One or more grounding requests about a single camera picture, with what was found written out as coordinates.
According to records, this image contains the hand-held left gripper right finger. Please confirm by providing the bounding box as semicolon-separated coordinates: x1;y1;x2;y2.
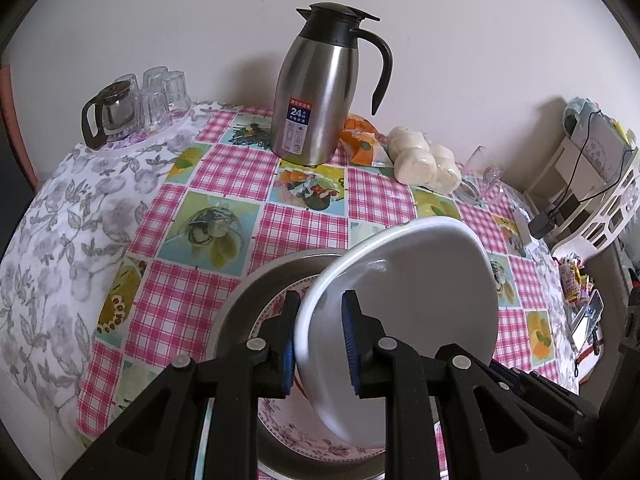
341;290;591;480

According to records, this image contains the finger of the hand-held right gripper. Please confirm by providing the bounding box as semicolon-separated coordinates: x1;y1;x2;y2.
520;369;603;443
487;360;561;411

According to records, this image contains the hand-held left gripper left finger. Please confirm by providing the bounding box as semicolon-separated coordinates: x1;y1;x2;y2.
62;290;303;480

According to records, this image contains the floral rimmed white plate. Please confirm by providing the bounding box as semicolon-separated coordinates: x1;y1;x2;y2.
247;277;441;466

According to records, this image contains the stainless steel plate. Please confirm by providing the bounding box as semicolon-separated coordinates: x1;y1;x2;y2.
210;249;446;480

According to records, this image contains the large white bowl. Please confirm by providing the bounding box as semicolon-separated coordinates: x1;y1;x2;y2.
295;217;500;447

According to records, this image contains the smartphone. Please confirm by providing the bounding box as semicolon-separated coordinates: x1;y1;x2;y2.
570;289;607;351

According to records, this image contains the grey side cabinet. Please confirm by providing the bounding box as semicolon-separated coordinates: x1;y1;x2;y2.
592;245;633;313

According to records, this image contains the pile of colourful snack packets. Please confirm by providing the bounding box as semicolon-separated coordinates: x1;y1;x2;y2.
554;255;594;304

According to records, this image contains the small white box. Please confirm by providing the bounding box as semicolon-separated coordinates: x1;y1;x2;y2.
514;209;537;257

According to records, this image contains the black power adapter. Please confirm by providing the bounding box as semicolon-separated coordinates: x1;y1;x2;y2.
529;214;555;240

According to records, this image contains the white lattice storage rack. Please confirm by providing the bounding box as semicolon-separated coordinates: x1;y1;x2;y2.
525;97;640;256

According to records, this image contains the pink checked printed tablecloth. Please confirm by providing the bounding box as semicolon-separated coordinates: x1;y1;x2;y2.
77;105;581;480

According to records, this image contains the clear drinking glass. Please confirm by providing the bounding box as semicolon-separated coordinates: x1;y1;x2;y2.
457;146;507;208

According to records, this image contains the bag of white steamed buns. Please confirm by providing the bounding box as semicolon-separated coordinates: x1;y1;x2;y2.
387;125;463;195

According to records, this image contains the orange snack packet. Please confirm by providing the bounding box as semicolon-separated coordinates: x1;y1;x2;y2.
341;114;396;167

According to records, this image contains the light patterned pouch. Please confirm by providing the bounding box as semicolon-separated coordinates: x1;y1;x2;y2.
564;97;637;171

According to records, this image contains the stainless steel thermos jug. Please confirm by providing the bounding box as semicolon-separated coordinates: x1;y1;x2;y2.
270;2;393;166

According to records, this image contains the thin black cable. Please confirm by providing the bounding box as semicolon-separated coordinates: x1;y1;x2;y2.
547;109;640;221

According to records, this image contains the glass teapot with black handle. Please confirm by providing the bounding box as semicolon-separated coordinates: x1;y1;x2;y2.
81;74;141;151

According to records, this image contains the reddish wooden frame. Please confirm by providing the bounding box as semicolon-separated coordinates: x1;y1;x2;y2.
0;64;38;188

